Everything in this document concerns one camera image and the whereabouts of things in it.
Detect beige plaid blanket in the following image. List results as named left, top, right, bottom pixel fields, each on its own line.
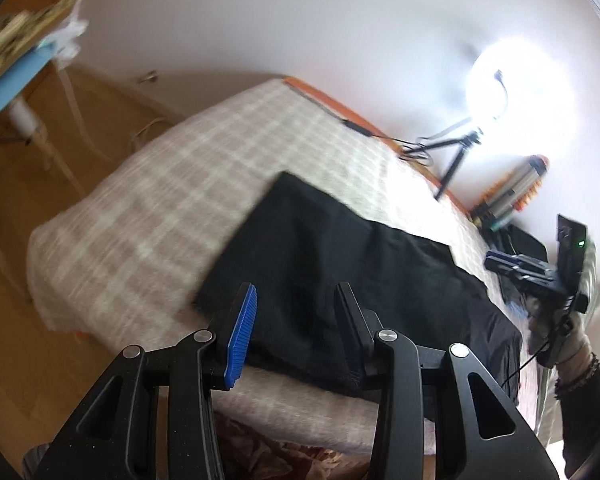
left=27, top=80, right=561, bottom=456

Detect orange patterned scarf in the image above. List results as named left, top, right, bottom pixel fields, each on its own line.
left=472, top=155, right=548, bottom=231

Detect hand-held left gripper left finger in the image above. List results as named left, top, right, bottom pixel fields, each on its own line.
left=32, top=282, right=258, bottom=480

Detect person's right forearm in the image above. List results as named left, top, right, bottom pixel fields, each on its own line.
left=555, top=355, right=600, bottom=480

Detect black cable with controller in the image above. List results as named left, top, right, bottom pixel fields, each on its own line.
left=287, top=82, right=416, bottom=156

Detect white chair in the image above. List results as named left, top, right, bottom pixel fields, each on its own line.
left=0, top=35, right=88, bottom=301

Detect white floor cable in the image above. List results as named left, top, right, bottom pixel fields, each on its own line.
left=129, top=117, right=173, bottom=153

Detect person's right hand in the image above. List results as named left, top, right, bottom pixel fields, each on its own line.
left=527, top=296, right=595, bottom=367

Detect patterned board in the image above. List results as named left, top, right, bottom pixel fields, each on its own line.
left=0, top=0, right=81, bottom=96

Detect blue-edged table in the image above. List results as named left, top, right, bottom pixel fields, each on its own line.
left=0, top=40, right=58, bottom=131

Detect beaded bracelet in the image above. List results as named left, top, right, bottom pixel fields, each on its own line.
left=554, top=354, right=600, bottom=401

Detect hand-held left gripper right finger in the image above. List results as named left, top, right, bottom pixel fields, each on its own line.
left=333, top=282, right=561, bottom=480

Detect black pants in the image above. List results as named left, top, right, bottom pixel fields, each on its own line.
left=195, top=171, right=523, bottom=406

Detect green striped white pillow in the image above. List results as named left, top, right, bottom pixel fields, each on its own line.
left=535, top=242, right=600, bottom=446

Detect red patterned cloth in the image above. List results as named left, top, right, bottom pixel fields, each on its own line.
left=215, top=412, right=376, bottom=480

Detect white ring light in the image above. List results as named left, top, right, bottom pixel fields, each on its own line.
left=467, top=40, right=576, bottom=151

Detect black tripod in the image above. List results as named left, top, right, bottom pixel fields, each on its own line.
left=400, top=127, right=483, bottom=201

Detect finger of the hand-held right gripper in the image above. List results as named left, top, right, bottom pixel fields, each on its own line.
left=485, top=251, right=556, bottom=273
left=487, top=266, right=566, bottom=293

